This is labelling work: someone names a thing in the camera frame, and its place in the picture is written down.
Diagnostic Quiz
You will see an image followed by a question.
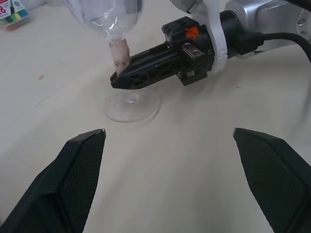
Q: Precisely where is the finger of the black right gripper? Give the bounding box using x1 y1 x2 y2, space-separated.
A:
130 44 182 68
110 57 182 91

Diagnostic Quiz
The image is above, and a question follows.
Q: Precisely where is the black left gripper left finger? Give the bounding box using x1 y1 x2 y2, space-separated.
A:
0 128 107 233

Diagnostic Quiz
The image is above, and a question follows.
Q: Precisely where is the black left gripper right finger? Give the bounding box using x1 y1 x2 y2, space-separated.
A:
232 127 311 233

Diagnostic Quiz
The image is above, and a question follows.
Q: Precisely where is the clear wine glass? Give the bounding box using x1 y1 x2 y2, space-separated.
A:
64 0 162 123

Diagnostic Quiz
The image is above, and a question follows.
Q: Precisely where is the marker pen pack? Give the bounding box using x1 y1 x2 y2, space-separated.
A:
0 0 33 32

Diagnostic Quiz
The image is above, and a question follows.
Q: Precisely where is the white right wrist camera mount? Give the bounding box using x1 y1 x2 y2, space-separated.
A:
169 0 229 74

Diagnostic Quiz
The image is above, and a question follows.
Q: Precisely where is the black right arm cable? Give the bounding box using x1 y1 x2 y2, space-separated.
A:
232 31 311 63

